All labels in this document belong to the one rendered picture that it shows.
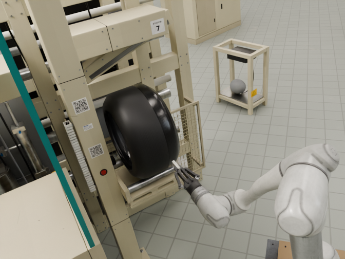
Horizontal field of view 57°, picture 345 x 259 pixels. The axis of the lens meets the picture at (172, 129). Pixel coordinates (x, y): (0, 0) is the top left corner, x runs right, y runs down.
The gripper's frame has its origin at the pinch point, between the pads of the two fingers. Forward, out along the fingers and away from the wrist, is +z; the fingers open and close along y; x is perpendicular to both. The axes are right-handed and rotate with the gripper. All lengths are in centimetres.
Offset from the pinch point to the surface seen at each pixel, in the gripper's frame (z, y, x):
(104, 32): 64, 4, -54
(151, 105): 26.9, -1.8, -23.2
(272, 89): 160, -248, 137
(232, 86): 170, -181, 111
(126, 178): 41, 18, 39
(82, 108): 35, 33, -31
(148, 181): 19.7, 10.1, 25.3
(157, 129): 16.5, 0.7, -14.4
